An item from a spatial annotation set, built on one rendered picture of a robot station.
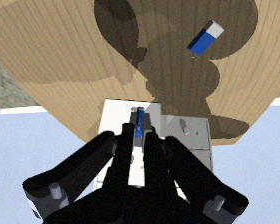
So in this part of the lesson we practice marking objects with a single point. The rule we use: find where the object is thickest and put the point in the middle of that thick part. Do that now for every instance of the blue and white eraser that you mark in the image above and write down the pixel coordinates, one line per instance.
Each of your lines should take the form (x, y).
(206, 37)

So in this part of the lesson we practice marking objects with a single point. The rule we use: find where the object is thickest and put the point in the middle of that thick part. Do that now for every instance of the white chest of drawers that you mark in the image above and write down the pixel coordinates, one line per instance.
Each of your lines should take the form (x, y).
(96, 182)

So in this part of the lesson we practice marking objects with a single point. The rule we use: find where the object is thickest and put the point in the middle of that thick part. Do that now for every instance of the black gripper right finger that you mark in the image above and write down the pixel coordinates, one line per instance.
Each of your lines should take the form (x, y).
(200, 186)

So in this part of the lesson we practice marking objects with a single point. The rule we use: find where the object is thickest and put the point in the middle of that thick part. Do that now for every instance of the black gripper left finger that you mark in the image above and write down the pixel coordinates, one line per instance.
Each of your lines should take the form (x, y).
(54, 189)

